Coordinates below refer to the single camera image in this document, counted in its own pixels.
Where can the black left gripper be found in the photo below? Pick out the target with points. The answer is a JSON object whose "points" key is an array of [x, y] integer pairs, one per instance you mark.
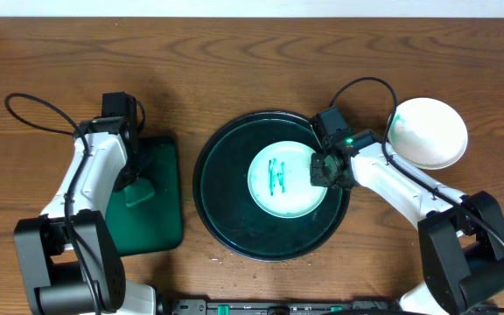
{"points": [[132, 176]]}

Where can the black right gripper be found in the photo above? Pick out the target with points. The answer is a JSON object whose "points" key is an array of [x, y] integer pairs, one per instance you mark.
{"points": [[317, 175]]}

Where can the white plate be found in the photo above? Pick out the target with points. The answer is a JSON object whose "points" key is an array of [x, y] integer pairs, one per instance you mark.
{"points": [[279, 180], [428, 133]]}

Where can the green scrub sponge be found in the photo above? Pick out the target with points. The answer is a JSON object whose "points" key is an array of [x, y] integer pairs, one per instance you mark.
{"points": [[138, 192]]}

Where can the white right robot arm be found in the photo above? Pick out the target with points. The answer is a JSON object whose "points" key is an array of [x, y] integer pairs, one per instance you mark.
{"points": [[461, 236]]}

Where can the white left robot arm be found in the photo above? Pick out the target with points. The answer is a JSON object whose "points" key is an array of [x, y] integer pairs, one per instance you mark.
{"points": [[68, 259]]}

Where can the rectangular green water tray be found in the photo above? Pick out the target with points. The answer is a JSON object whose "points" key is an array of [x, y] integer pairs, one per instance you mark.
{"points": [[156, 224]]}

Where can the round black serving tray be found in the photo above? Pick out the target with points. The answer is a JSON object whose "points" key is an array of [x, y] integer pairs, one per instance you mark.
{"points": [[226, 206]]}

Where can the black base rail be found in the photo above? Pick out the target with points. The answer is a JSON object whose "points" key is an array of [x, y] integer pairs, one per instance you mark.
{"points": [[203, 307]]}

